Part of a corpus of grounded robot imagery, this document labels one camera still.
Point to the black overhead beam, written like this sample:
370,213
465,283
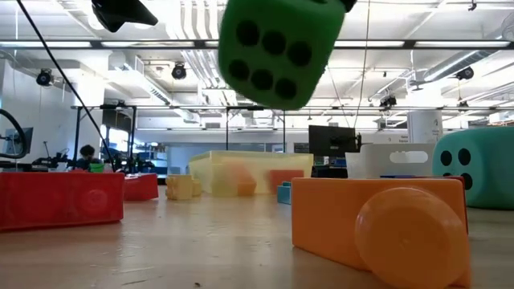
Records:
180,45

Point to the green foam die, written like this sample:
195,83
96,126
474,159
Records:
281,52

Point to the blue oval toy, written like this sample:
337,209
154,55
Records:
387,176

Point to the person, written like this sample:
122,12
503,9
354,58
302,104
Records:
87,152

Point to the orange brick with round disc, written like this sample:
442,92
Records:
329,216

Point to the blue square toy brick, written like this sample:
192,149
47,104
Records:
284,194

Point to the white pillar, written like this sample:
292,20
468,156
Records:
425,124

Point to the blue screen monitor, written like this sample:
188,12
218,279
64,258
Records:
14,142

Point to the black monitor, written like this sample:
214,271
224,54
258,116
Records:
331,140

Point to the red stepped toy brick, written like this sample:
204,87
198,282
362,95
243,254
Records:
142,188
60,200

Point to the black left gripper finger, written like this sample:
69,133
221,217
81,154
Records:
120,12

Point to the yellow square toy brick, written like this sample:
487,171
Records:
197,188
178,188

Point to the white plastic bin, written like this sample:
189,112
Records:
373,168

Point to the black rack frame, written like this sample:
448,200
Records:
227,132
76,132

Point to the green cup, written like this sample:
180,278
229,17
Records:
96,168

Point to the silver ventilation duct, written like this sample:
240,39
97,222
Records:
454,64
263,117

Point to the yellow translucent plastic bin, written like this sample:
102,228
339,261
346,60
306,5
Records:
213,168

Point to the orange red toy brick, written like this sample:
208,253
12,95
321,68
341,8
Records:
246,188

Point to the grey round fan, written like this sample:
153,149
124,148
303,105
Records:
509,26

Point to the teal foam die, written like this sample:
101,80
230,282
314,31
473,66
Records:
490,168

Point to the black ceiling spotlight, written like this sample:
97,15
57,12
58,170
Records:
178,71
387,101
44,77
465,73

